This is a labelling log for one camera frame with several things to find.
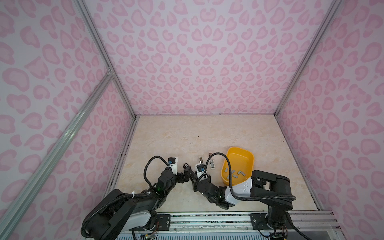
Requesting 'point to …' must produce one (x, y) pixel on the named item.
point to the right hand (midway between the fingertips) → (192, 173)
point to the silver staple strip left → (226, 170)
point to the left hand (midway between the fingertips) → (185, 164)
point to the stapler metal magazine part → (201, 160)
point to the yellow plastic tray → (242, 163)
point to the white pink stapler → (211, 161)
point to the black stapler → (186, 171)
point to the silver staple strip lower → (233, 171)
